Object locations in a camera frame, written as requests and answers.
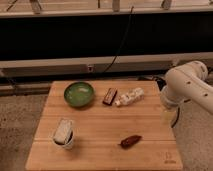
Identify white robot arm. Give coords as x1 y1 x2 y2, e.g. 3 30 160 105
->
160 61 213 127

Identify green ceramic bowl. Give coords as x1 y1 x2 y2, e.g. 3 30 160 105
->
64 82 95 108

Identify clear plastic water bottle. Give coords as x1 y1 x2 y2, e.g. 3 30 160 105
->
115 87 144 107

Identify dark red chili pepper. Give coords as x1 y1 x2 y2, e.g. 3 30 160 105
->
120 135 141 149

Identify dark brown snack bar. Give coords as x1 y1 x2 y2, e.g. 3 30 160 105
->
102 88 117 105

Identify white cup with sponge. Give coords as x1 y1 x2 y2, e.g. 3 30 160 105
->
53 119 74 149

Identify black coiled floor cable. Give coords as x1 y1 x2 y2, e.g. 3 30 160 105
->
171 105 181 128

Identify black hanging cable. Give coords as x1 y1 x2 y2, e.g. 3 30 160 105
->
101 5 135 74

